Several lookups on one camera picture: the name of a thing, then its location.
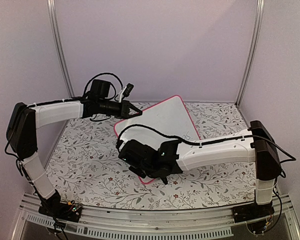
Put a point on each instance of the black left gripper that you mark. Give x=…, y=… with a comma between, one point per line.
x=125, y=110

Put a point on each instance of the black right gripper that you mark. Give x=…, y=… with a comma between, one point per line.
x=142, y=174

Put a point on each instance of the pink framed whiteboard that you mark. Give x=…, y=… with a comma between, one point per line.
x=164, y=121

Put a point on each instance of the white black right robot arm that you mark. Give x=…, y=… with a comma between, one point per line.
x=251, y=145

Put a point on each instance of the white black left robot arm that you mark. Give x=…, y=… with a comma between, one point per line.
x=27, y=120

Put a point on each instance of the black whiteboard foot clip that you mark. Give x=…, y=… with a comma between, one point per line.
x=164, y=180

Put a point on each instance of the floral patterned table mat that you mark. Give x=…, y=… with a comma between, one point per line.
x=85, y=168

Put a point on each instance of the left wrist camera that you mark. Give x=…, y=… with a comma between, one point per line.
x=124, y=93

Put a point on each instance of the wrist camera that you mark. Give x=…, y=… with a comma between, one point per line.
x=119, y=144
x=124, y=93

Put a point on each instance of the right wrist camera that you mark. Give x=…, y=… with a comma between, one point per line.
x=119, y=144

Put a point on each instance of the aluminium front rail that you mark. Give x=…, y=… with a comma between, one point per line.
x=193, y=224

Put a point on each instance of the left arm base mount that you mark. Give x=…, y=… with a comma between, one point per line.
x=68, y=211

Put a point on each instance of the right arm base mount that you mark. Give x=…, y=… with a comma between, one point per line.
x=251, y=211

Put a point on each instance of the left aluminium corner post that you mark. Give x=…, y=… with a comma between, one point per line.
x=51, y=6

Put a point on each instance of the aluminium corner post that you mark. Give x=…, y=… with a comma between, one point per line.
x=252, y=51
x=51, y=6

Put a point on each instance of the right aluminium corner post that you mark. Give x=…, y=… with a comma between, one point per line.
x=252, y=51

